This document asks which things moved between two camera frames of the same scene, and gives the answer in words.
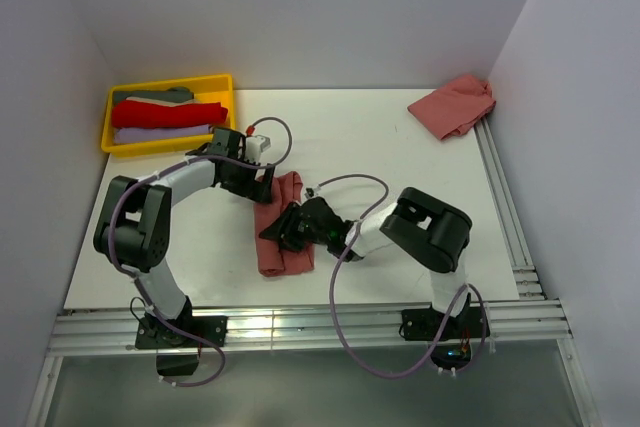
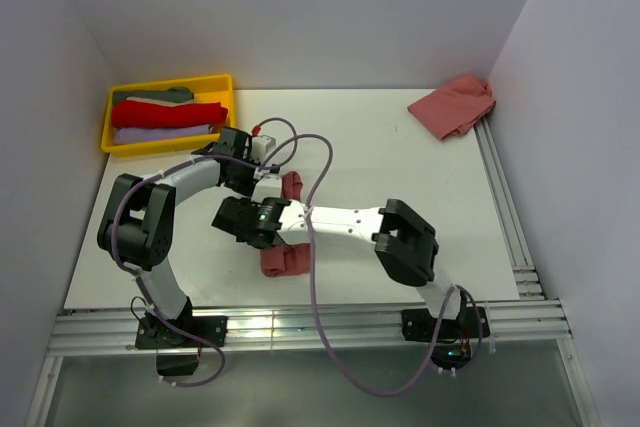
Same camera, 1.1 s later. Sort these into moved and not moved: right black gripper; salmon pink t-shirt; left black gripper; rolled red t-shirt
Moved: right black gripper
Not moved: salmon pink t-shirt; left black gripper; rolled red t-shirt
